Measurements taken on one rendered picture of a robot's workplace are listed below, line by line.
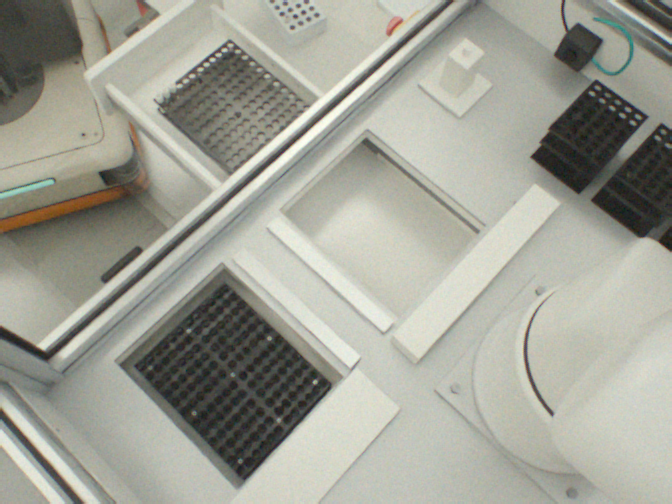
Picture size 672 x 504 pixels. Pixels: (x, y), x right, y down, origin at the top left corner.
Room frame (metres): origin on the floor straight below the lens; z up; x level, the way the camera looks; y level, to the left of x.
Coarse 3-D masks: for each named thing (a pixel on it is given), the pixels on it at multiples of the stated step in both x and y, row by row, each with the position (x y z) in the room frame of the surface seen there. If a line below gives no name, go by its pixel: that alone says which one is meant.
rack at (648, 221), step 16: (656, 128) 0.55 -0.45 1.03; (656, 144) 0.53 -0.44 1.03; (640, 160) 0.50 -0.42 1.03; (656, 160) 0.50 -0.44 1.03; (624, 176) 0.49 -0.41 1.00; (640, 176) 0.49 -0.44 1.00; (656, 176) 0.50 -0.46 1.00; (608, 192) 0.49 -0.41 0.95; (624, 192) 0.47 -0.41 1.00; (640, 192) 0.45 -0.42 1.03; (656, 192) 0.45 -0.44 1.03; (608, 208) 0.46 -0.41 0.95; (624, 208) 0.46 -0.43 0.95; (640, 208) 0.44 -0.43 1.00; (656, 208) 0.44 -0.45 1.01; (624, 224) 0.44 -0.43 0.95; (640, 224) 0.44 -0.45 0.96; (656, 224) 0.42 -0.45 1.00
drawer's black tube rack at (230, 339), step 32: (224, 320) 0.25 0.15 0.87; (256, 320) 0.25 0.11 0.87; (160, 352) 0.19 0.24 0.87; (192, 352) 0.19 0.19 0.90; (224, 352) 0.19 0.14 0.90; (256, 352) 0.20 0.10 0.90; (288, 352) 0.21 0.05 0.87; (160, 384) 0.15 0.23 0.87; (192, 384) 0.15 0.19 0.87; (224, 384) 0.15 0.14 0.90; (256, 384) 0.15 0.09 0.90; (288, 384) 0.16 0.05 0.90; (320, 384) 0.17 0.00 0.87; (192, 416) 0.10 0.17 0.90; (224, 416) 0.11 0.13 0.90; (256, 416) 0.11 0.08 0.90; (288, 416) 0.12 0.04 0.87; (224, 448) 0.07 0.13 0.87; (256, 448) 0.07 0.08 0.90
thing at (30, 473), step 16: (0, 416) 0.06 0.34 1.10; (0, 432) 0.04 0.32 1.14; (0, 448) 0.03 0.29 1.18; (16, 448) 0.03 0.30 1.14; (0, 464) 0.01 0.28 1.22; (16, 464) 0.01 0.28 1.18; (32, 464) 0.02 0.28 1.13; (0, 480) 0.00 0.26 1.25; (16, 480) 0.00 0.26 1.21; (32, 480) 0.00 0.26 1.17; (48, 480) 0.00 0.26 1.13; (0, 496) -0.01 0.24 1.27; (16, 496) -0.01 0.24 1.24; (32, 496) -0.01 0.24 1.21; (48, 496) -0.01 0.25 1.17; (64, 496) -0.01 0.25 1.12
